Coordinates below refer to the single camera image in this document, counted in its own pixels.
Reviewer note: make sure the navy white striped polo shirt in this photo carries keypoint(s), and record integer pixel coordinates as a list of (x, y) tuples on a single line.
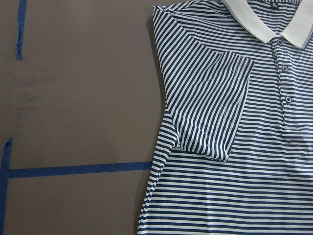
[(234, 154)]

